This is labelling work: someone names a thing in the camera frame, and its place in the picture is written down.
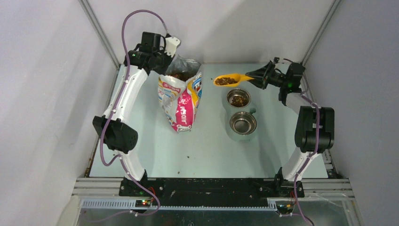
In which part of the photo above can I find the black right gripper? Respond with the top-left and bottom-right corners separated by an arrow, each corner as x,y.
245,62 -> 289,89

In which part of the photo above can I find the yellow plastic scoop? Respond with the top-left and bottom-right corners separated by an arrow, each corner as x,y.
213,73 -> 254,87

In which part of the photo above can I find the steel bowl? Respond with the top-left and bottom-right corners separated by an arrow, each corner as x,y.
226,89 -> 251,108
229,112 -> 257,136

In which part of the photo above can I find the colourful pet food bag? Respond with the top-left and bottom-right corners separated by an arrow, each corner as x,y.
158,55 -> 203,133

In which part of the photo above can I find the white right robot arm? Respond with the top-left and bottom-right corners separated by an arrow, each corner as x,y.
245,58 -> 335,197

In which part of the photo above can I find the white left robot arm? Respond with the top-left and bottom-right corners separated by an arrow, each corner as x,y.
92,32 -> 181,196

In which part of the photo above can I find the kibble in far bowl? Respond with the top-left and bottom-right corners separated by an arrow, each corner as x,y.
230,96 -> 248,107

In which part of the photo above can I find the kibble in scoop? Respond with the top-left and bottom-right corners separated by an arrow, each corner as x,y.
214,77 -> 237,86

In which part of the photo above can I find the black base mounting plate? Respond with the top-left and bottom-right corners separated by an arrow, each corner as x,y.
119,177 -> 304,208

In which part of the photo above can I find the right circuit board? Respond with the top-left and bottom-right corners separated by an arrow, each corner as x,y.
276,204 -> 296,216

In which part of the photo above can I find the circuit board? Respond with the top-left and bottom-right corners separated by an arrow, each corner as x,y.
276,204 -> 296,216
135,199 -> 152,208

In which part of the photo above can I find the left circuit board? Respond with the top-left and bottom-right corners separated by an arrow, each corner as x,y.
135,199 -> 152,208

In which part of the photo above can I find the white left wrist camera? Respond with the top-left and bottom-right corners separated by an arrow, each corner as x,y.
164,36 -> 181,58

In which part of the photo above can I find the aluminium frame rail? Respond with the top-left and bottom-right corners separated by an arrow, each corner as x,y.
72,178 -> 355,211

